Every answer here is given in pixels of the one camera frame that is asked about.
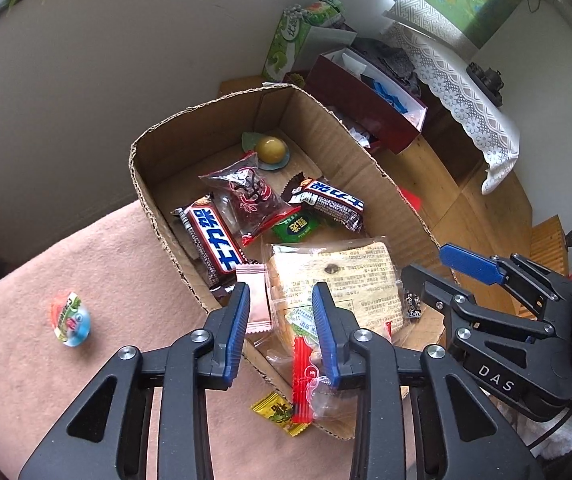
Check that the pink snack packet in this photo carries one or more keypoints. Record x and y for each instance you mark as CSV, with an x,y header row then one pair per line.
x,y
257,300

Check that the pink blanket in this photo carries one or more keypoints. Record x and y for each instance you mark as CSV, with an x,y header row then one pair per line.
x,y
115,270

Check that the brown chocolate bar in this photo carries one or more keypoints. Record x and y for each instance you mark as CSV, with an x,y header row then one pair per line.
x,y
331,202
210,240

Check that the small green carton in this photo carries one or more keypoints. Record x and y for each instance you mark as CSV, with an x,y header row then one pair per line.
x,y
323,10

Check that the colourful jelly cup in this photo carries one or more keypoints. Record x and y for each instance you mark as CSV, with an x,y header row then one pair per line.
x,y
68,317

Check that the clear bread slice packet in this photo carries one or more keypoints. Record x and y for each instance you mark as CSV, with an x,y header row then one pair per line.
x,y
346,270

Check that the dark figurine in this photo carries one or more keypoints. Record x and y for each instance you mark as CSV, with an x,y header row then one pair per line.
x,y
488,80

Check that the green tissue box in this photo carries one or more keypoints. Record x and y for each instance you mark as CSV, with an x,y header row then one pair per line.
x,y
286,45

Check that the dark red date packet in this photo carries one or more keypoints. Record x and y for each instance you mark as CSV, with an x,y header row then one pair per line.
x,y
251,190

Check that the small black packet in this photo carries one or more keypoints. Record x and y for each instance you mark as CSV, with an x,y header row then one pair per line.
x,y
412,305

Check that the grey paper bag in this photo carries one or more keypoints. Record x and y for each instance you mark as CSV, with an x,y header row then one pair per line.
x,y
326,42

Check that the red sticks clear packet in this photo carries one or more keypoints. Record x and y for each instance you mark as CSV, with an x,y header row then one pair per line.
x,y
302,380

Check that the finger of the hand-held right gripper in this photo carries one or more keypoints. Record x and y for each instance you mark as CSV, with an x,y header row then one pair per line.
x,y
466,260
418,285

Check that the brown cardboard box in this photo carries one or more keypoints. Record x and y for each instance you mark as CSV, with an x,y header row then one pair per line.
x,y
316,125

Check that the dark red gift box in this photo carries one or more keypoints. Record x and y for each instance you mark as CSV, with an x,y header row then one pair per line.
x,y
361,105

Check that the round green pastry packet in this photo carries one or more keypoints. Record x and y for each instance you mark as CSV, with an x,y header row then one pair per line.
x,y
271,150

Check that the yellow snack packet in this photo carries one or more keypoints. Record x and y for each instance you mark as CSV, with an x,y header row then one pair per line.
x,y
273,410

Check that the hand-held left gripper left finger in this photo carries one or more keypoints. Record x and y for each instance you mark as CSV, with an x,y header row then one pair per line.
x,y
240,330

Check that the green snack packet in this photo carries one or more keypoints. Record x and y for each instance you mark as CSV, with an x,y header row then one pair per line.
x,y
298,227

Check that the wooden slatted stool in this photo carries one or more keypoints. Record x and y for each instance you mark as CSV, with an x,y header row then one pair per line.
x,y
546,260

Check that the blue plastic item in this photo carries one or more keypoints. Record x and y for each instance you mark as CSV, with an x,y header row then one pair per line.
x,y
386,92

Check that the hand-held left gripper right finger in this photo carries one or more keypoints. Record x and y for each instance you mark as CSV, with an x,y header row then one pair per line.
x,y
323,330

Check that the dark cloth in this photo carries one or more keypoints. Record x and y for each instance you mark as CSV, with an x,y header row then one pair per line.
x,y
391,60

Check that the white crumpled wrappers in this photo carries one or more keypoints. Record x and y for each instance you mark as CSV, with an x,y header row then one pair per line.
x,y
363,132

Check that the white lace cloth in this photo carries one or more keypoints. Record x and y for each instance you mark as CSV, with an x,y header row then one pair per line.
x,y
451,80

